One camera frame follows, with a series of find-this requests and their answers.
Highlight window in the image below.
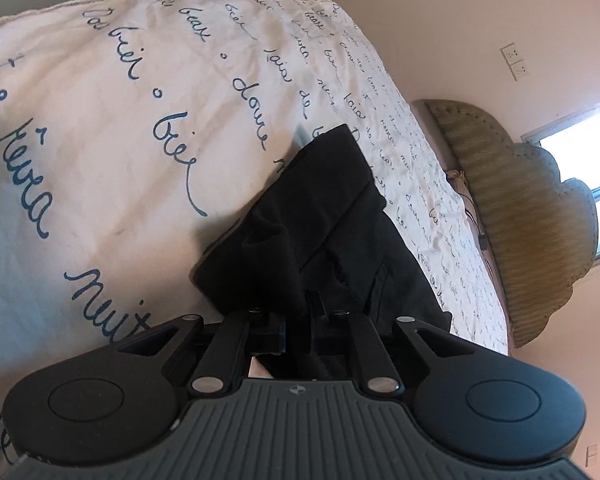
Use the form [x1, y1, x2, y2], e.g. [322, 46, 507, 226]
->
[522, 103, 600, 262]

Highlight patterned pillow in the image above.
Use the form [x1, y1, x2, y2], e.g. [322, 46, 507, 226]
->
[445, 169, 482, 244]

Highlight black pants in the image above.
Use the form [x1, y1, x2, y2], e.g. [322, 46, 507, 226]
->
[193, 125, 452, 380]

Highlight white script-print bedsheet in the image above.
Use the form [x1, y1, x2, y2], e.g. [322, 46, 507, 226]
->
[0, 0, 509, 475]

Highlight white wall socket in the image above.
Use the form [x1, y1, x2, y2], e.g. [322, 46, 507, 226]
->
[509, 60, 529, 81]
[500, 44, 522, 66]

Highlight olive upholstered headboard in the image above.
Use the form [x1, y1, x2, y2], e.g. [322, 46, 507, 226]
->
[424, 100, 598, 348]

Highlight black charger on bed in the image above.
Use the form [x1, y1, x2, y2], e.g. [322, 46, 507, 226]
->
[478, 234, 489, 252]

